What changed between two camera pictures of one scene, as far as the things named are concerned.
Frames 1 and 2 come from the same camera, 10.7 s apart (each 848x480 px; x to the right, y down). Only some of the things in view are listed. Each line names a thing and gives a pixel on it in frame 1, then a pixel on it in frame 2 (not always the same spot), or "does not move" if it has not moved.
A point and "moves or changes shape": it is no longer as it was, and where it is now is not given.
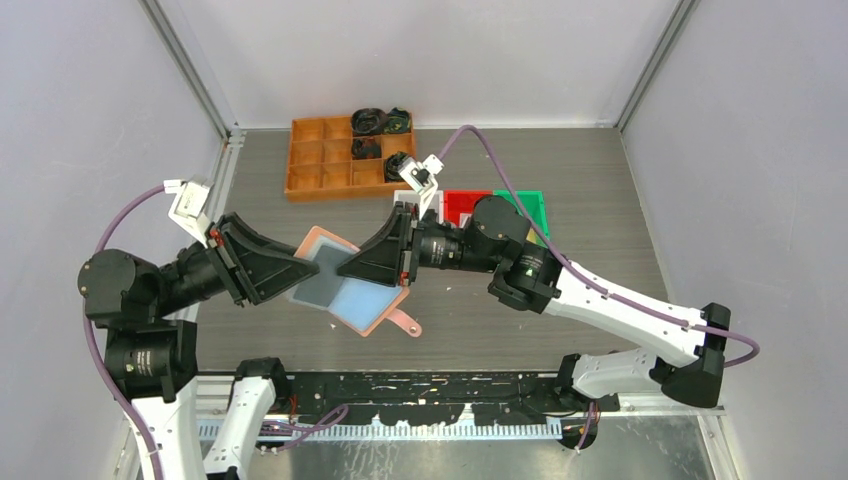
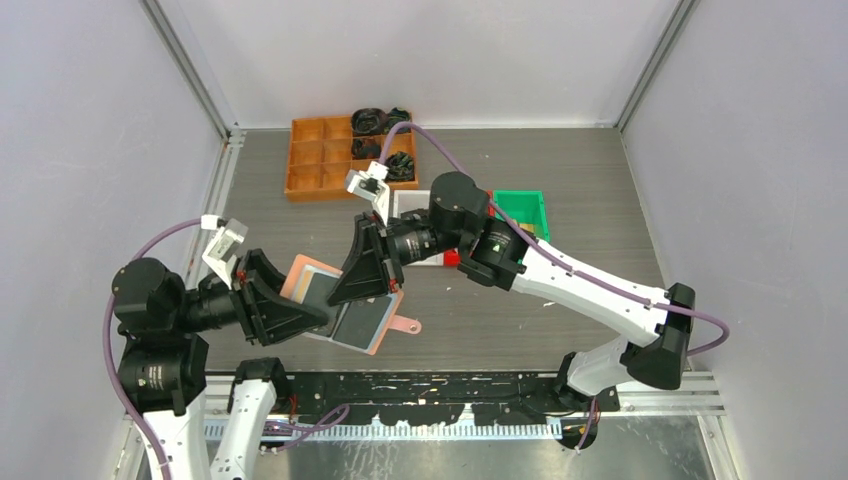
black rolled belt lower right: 392,163 does not move
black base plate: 435,397 does not move
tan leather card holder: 362,305 moves or changes shape
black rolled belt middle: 366,148 does not move
